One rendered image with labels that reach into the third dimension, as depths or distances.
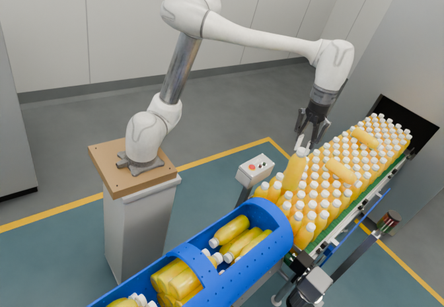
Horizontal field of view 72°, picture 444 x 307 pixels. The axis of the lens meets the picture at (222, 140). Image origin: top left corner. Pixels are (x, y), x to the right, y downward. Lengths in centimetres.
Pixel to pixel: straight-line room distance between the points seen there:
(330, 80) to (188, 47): 61
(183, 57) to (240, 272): 90
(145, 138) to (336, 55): 87
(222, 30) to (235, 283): 88
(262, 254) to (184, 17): 91
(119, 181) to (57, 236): 121
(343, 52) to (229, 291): 88
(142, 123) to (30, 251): 149
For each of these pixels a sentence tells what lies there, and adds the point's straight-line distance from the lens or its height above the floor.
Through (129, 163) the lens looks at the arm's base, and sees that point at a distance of 156.
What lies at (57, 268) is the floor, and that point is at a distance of 251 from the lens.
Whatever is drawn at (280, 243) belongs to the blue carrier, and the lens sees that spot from 131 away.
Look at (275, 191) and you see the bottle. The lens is 163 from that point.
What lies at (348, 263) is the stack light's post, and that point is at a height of 84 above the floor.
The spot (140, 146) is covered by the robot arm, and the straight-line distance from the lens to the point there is 145.
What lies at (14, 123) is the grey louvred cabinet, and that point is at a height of 75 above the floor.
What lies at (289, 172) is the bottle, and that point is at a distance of 132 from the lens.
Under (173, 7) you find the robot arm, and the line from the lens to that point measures 117.
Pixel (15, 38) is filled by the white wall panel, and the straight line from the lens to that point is 351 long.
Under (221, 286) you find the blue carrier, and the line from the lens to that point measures 113.
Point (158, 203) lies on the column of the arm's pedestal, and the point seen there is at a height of 84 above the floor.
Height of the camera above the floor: 220
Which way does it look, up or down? 39 degrees down
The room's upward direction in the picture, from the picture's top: 17 degrees clockwise
